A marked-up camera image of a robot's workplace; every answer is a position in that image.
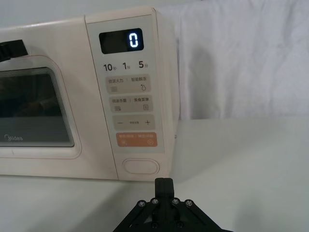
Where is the white curtain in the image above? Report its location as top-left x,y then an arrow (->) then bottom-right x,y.
0,0 -> 309,123

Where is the white table cloth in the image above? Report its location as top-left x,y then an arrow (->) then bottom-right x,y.
0,117 -> 309,232

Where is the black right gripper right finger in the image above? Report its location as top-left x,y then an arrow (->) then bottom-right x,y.
164,178 -> 225,232

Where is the cream microwave oven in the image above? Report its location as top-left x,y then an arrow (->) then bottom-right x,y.
0,6 -> 181,182

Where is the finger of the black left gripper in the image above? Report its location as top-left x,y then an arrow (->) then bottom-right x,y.
0,39 -> 28,62

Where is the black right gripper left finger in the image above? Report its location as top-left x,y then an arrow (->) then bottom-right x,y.
112,178 -> 166,232

